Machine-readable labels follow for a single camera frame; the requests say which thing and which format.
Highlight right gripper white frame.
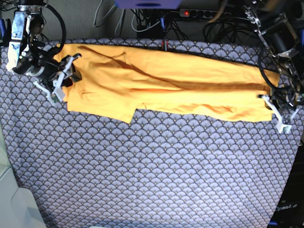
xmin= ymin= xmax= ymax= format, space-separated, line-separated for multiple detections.
xmin=34 ymin=53 xmax=82 ymax=106

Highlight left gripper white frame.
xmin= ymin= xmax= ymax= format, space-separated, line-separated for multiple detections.
xmin=257 ymin=94 xmax=304 ymax=133

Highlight yellow T-shirt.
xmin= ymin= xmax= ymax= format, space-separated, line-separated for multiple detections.
xmin=55 ymin=44 xmax=273 ymax=123

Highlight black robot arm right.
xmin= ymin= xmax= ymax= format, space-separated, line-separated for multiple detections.
xmin=6 ymin=0 xmax=82 ymax=105

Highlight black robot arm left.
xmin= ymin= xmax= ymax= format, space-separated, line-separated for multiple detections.
xmin=243 ymin=0 xmax=304 ymax=133

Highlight black OpenArm base box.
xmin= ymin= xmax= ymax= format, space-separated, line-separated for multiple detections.
xmin=268 ymin=145 xmax=304 ymax=228

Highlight purple box at top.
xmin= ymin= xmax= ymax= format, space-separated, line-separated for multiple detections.
xmin=115 ymin=0 xmax=181 ymax=9

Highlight red clamp at table edge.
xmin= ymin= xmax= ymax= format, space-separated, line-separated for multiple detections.
xmin=161 ymin=40 xmax=168 ymax=51

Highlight blue fan-pattern tablecloth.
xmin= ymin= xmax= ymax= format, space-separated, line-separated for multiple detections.
xmin=0 ymin=48 xmax=304 ymax=228

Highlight tangled cables behind table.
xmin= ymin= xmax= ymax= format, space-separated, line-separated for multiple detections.
xmin=92 ymin=0 xmax=245 ymax=42

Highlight black power strip red switch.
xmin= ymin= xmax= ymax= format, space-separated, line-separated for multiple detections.
xmin=178 ymin=9 xmax=218 ymax=19

